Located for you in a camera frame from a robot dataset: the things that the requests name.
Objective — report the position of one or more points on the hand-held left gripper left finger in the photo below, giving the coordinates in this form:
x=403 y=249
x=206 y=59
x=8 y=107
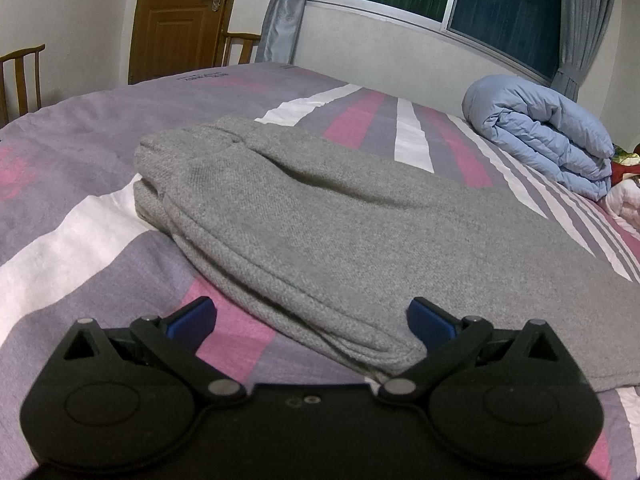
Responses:
x=192 y=322

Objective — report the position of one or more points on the brown wooden door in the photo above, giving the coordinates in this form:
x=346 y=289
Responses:
x=170 y=20

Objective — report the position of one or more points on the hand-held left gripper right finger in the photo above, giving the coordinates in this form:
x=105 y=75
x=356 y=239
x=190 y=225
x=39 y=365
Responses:
x=427 y=325

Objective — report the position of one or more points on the wooden chair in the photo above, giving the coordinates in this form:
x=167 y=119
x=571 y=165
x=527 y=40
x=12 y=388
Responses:
x=245 y=37
x=22 y=80

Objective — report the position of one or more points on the red floral pillow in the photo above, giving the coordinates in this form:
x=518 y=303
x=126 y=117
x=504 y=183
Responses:
x=625 y=165

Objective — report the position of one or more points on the white pink folded quilt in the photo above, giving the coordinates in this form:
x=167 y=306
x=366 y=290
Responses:
x=625 y=205

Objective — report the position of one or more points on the striped purple pink bed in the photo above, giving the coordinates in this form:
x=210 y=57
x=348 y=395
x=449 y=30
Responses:
x=75 y=160

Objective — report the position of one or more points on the grey curtain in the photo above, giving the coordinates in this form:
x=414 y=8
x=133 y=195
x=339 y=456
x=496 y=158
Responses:
x=585 y=25
x=285 y=15

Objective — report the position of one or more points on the sliding glass window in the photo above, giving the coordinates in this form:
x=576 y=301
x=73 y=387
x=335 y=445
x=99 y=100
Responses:
x=500 y=15

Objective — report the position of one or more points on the folded light blue quilt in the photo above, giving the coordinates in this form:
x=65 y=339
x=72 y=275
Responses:
x=540 y=130

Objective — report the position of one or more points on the grey pants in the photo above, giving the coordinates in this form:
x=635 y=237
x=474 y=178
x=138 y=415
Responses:
x=325 y=220

